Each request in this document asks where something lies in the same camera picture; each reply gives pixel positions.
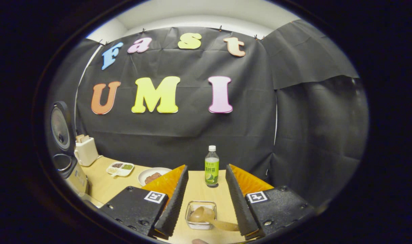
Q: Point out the green tea bottle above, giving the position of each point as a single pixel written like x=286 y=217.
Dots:
x=212 y=169

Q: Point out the black silver rice cooker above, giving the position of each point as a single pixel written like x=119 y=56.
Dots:
x=73 y=176

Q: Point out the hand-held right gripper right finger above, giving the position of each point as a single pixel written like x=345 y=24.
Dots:
x=239 y=206

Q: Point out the wooden spoon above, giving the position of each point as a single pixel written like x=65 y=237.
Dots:
x=206 y=215

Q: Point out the brown meat piece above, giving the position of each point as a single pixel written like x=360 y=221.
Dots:
x=157 y=175
x=149 y=179

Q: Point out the clear chopstick holder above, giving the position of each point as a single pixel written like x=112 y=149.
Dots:
x=200 y=204

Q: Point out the black backdrop cloth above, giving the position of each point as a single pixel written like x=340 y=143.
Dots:
x=192 y=135

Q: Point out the white toaster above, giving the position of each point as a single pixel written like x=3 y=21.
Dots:
x=87 y=154

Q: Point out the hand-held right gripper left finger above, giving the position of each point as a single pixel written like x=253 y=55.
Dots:
x=172 y=206

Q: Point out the white round plate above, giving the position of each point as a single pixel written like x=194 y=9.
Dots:
x=145 y=173

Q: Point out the white divided dish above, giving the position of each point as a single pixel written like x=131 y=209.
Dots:
x=119 y=169

